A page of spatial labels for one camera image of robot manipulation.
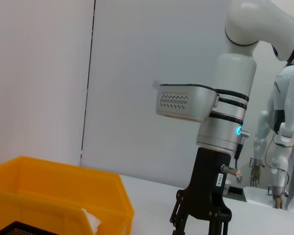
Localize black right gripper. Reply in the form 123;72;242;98
169;146;233;235

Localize white paper ball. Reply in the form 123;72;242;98
80;208;102;233

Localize black mesh pen holder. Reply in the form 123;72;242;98
0;221;62;235

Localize black flat box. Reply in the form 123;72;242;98
227;186;247;203

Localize right gripper silver plug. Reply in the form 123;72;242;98
220;164;243;182

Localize white rounded table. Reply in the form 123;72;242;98
243;186;294;217

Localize yellow plastic bin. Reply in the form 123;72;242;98
0;155;135;235

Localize white humanoid robot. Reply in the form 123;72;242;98
249;63;294;210

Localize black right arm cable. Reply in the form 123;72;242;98
234;129;250;172

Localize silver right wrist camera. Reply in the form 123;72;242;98
155;83;220;123

